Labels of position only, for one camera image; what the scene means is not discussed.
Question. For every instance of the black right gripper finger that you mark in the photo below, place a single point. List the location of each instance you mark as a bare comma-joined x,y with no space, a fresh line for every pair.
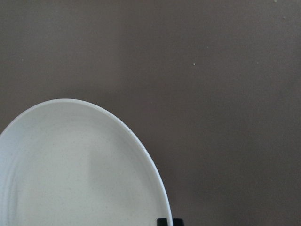
176,222

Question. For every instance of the round cream plate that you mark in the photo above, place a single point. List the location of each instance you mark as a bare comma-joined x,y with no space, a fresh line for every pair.
67,162

